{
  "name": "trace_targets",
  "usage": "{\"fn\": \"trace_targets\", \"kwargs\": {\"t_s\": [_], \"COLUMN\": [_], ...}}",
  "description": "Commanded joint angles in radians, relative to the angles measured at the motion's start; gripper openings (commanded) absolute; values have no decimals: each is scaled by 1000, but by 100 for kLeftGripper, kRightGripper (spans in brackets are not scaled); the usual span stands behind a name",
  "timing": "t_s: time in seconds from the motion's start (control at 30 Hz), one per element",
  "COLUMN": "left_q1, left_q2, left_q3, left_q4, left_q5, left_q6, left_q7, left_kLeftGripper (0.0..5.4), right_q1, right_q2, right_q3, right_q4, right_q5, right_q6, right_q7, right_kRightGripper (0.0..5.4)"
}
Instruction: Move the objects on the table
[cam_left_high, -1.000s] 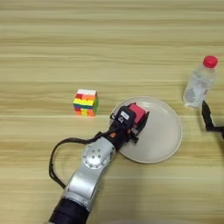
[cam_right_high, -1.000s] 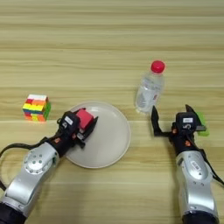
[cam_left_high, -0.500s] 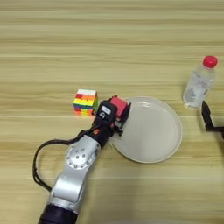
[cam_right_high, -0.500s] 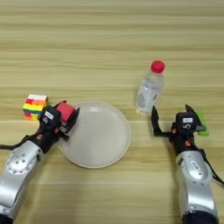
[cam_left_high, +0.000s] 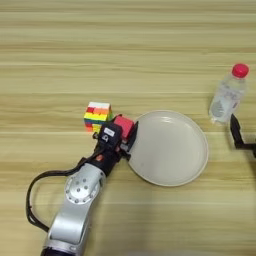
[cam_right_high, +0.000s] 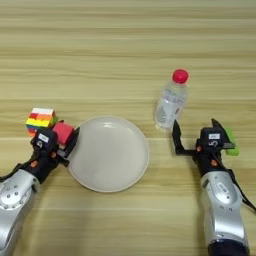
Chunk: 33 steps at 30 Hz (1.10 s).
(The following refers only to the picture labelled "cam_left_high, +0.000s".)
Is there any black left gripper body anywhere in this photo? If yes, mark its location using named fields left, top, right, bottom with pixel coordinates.
left=77, top=139, right=133, bottom=177

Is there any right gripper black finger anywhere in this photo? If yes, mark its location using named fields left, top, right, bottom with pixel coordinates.
left=229, top=113, right=246, bottom=150

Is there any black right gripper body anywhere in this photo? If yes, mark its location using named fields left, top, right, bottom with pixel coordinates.
left=234, top=142, right=256, bottom=152

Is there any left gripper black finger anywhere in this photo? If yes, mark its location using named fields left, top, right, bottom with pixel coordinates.
left=125, top=120, right=140, bottom=154

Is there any red cube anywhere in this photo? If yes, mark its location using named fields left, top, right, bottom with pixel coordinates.
left=113, top=114, right=135, bottom=141

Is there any clear bottle with red cap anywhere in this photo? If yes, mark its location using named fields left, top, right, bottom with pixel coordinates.
left=208, top=62, right=251, bottom=126

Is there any multicoloured puzzle cube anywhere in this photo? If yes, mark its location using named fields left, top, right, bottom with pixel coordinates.
left=82, top=101, right=114, bottom=134

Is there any left gripper labelled black box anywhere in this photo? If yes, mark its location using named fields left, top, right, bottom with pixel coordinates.
left=98, top=122, right=124, bottom=148

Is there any round beige plate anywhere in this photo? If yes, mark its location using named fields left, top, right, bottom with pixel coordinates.
left=127, top=109, right=210, bottom=188

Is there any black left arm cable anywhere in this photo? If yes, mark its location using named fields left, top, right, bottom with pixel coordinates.
left=25, top=155, right=88, bottom=233

